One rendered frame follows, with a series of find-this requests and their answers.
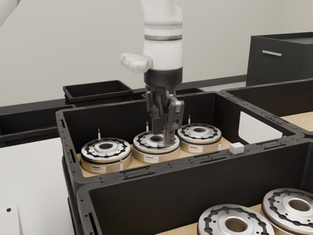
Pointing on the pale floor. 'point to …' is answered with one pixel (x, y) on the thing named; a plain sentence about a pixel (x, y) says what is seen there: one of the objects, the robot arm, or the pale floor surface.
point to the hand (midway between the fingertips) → (162, 133)
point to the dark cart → (280, 58)
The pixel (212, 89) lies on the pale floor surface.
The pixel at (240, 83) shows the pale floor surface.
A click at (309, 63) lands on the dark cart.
